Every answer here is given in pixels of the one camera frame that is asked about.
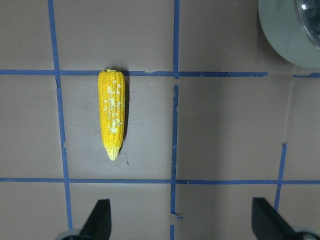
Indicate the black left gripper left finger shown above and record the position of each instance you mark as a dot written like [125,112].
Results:
[98,224]

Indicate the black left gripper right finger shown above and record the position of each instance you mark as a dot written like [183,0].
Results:
[267,223]

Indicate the yellow corn cob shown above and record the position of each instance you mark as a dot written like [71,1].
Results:
[111,88]

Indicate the glass pot lid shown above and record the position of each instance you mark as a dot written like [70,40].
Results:
[308,14]

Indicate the grey cooking pot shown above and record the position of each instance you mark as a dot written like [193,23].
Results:
[280,25]

